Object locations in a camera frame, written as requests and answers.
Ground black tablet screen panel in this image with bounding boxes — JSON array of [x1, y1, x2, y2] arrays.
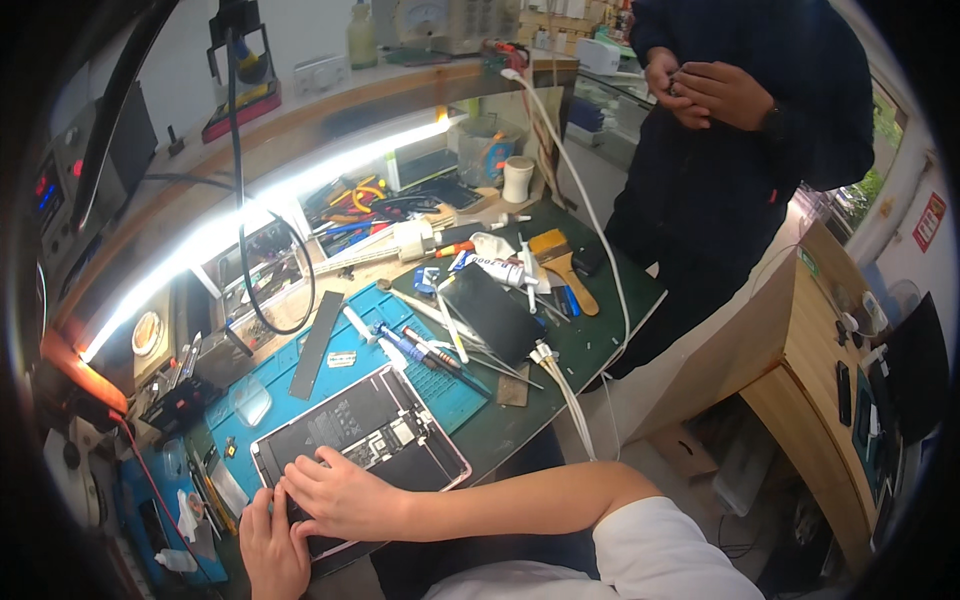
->
[[438, 262, 549, 369]]

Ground blue parts tray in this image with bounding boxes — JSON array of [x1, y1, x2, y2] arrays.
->
[[114, 441, 231, 588]]

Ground blue silicone repair mat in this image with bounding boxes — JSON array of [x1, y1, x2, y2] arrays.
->
[[206, 281, 493, 520]]

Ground black metal strip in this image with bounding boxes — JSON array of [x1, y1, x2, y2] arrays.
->
[[288, 291, 346, 402]]

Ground black tool box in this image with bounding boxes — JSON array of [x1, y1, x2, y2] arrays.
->
[[138, 373, 228, 438]]

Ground white plastic spudger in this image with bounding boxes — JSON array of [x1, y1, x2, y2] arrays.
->
[[516, 231, 542, 315]]

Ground white cup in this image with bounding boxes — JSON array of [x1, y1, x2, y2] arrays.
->
[[501, 155, 536, 205]]

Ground white syringe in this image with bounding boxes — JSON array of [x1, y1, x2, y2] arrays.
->
[[342, 305, 411, 373]]

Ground brown square pad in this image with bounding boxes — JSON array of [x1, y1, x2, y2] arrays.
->
[[495, 363, 532, 409]]

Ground black monitor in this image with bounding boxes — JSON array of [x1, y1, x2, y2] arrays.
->
[[879, 292, 951, 447]]

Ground person's right hand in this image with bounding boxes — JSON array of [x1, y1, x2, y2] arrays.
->
[[280, 445, 413, 544]]

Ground glass display counter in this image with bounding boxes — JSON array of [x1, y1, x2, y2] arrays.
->
[[561, 70, 655, 175]]

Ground red wire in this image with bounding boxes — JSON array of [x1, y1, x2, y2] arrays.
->
[[111, 414, 220, 588]]

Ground orange lamp head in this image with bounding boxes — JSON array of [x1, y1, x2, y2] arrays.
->
[[36, 328, 130, 430]]

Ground green cutting mat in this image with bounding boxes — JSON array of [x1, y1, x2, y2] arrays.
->
[[390, 196, 669, 490]]

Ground white charging cable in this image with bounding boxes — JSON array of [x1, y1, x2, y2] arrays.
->
[[500, 67, 633, 460]]

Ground cardboard box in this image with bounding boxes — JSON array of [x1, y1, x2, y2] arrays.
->
[[648, 422, 723, 481]]

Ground clear plastic cover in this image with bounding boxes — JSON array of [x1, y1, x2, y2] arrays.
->
[[231, 374, 273, 429]]

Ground white glue tube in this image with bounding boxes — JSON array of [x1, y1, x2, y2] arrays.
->
[[450, 251, 541, 291]]

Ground orange tipped screwdriver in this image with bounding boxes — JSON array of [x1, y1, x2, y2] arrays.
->
[[400, 325, 463, 371]]

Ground round metal tin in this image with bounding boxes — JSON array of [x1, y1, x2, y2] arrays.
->
[[130, 310, 165, 358]]

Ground pale green bottle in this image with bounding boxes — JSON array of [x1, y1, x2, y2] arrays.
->
[[345, 0, 379, 71]]

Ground person's left hand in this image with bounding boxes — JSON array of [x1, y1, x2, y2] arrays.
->
[[238, 482, 313, 600]]

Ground wooden desk with devices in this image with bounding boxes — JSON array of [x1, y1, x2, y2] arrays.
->
[[738, 220, 955, 580]]

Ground small white bottle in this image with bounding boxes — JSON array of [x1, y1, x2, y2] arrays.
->
[[154, 548, 199, 574]]

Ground clear plastic container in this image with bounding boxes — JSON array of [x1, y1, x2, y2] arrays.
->
[[456, 118, 523, 189]]

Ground black rework station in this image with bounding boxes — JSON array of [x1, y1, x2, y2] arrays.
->
[[28, 81, 160, 280]]

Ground wooden handled paint brush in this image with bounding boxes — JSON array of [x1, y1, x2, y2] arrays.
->
[[528, 228, 601, 318]]

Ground white plastic stick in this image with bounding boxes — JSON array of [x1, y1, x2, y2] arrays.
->
[[433, 287, 471, 366]]

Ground black soldering iron stand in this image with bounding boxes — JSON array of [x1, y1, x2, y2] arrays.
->
[[201, 0, 283, 145]]

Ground tray of pliers and tools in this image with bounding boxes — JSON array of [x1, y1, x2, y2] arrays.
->
[[298, 171, 453, 258]]

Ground white printer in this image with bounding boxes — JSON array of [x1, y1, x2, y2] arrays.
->
[[575, 36, 624, 78]]

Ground metal parts box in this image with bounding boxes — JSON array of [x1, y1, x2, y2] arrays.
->
[[196, 219, 317, 351]]

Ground person's body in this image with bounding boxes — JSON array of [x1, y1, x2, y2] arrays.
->
[[421, 495, 768, 600]]

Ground black cable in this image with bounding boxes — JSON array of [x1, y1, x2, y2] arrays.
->
[[224, 28, 317, 337]]

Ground white led light strip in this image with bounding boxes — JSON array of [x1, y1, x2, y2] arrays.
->
[[78, 112, 471, 366]]

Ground red wall sign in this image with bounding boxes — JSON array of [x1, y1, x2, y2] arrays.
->
[[910, 190, 948, 255]]

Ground tablet with pink frame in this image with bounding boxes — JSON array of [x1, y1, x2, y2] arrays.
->
[[249, 363, 474, 564]]

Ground white power socket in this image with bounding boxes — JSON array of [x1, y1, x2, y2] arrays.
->
[[291, 55, 351, 96]]

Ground blue handled screwdriver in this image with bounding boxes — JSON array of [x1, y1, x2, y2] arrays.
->
[[373, 321, 440, 370]]

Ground metal tweezers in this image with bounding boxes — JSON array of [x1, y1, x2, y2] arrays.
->
[[453, 336, 546, 393]]

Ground beige bench power supply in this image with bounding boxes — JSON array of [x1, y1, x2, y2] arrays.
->
[[393, 0, 524, 56]]

